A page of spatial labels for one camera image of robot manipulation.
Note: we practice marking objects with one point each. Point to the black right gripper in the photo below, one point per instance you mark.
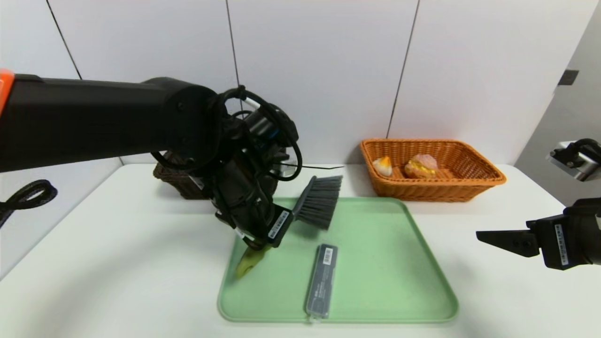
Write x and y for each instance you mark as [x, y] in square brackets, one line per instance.
[556, 244]

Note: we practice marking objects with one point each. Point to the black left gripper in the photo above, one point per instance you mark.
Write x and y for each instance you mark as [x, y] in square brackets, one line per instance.
[277, 227]

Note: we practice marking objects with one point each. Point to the pink cream puff pastry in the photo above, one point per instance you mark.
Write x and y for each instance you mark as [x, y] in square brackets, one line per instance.
[420, 166]

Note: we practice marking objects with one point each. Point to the round egg yolk pastry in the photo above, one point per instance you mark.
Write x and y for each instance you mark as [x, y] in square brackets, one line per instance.
[382, 166]

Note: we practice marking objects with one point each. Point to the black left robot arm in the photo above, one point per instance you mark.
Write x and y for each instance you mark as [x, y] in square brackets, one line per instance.
[94, 122]

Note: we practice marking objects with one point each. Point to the orange wicker basket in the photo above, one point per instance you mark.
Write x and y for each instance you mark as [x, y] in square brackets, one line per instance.
[422, 192]

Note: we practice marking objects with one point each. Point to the dark brown wicker basket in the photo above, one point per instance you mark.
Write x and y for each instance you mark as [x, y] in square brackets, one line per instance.
[181, 185]

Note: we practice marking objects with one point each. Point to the slim transparent grey pen case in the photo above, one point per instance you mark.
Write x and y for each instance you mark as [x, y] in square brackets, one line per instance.
[321, 281]

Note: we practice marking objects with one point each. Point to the light green plastic tray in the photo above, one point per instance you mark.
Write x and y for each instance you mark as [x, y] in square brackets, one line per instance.
[375, 263]

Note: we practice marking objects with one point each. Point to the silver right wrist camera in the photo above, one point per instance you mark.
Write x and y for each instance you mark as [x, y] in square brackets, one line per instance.
[580, 164]

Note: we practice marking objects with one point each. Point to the small dark wall plate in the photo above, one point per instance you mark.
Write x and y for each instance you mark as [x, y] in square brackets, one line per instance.
[568, 78]

